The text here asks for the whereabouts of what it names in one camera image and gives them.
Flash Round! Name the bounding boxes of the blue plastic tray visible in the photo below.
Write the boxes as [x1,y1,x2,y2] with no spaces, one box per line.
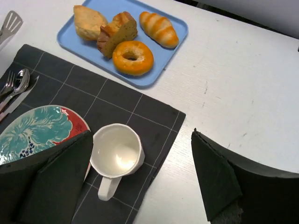
[57,0,188,89]

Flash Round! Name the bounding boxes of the metal serving tongs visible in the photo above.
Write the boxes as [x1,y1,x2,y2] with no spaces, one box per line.
[0,10,23,44]

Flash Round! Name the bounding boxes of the pale triangular scone bread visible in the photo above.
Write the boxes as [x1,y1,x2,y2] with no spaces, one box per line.
[73,5,108,41]

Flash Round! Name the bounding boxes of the dark grid placemat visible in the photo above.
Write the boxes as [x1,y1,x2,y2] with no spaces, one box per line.
[0,44,185,224]

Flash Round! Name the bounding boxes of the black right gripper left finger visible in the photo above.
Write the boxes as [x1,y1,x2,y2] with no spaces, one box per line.
[0,130,93,224]

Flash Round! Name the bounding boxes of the white ceramic mug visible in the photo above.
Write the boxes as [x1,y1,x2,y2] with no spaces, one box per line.
[90,123,145,201]

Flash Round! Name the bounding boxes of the orange glazed donut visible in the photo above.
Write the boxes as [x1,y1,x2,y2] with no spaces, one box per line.
[112,41,154,76]

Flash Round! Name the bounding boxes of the pink handled spoon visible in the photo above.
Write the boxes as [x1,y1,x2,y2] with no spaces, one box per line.
[0,69,30,111]

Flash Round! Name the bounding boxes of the red and teal plate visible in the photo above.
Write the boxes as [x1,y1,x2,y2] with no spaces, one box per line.
[0,105,90,165]

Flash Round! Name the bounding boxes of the brown cake slice bread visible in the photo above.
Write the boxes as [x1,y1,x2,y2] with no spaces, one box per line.
[97,11,138,59]

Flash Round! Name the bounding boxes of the striped crescent roll bread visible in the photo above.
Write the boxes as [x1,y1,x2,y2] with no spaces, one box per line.
[139,11,179,49]

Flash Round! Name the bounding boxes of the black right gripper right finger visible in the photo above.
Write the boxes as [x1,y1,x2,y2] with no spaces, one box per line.
[191,131,299,224]

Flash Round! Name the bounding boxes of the pink handled knife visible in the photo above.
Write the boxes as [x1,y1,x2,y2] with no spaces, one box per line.
[0,76,39,121]

